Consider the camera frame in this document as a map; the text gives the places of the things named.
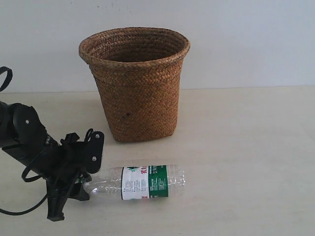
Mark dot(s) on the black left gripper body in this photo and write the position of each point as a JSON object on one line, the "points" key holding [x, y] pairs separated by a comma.
{"points": [[58, 165]]}

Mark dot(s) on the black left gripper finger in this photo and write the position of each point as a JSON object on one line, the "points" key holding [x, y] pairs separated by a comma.
{"points": [[84, 176], [77, 192]]}

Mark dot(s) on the clear plastic water bottle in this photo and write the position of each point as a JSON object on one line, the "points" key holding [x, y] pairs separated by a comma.
{"points": [[136, 182]]}

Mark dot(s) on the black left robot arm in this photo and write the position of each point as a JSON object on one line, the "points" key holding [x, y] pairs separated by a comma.
{"points": [[25, 138]]}

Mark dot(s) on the woven brown wicker basket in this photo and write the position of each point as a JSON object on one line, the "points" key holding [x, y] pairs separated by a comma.
{"points": [[137, 72]]}

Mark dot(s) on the black white wrist camera box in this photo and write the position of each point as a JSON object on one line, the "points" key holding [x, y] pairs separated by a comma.
{"points": [[92, 151]]}

